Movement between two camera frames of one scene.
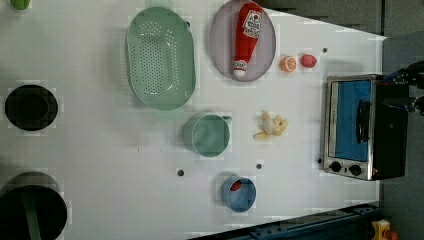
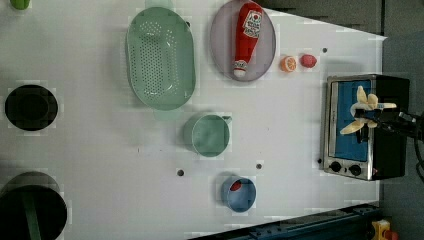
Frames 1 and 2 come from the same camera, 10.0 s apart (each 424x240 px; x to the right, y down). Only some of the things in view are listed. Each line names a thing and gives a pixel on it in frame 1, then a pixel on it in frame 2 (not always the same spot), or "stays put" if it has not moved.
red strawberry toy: x=308 y=60 stays put
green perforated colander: x=160 y=59 stays put
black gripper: x=413 y=74 → x=410 y=125
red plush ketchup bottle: x=251 y=15 stays put
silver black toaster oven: x=364 y=138 stays put
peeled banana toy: x=275 y=126 → x=365 y=102
